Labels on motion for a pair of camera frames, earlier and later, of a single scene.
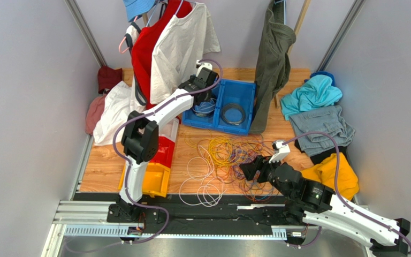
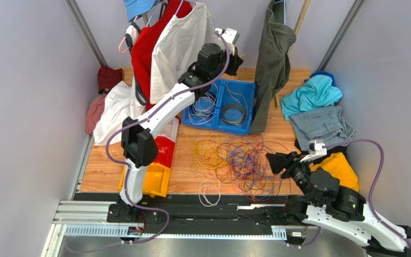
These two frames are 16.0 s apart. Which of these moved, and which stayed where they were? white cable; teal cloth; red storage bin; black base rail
Moved: white cable
Stayed: teal cloth; red storage bin; black base rail
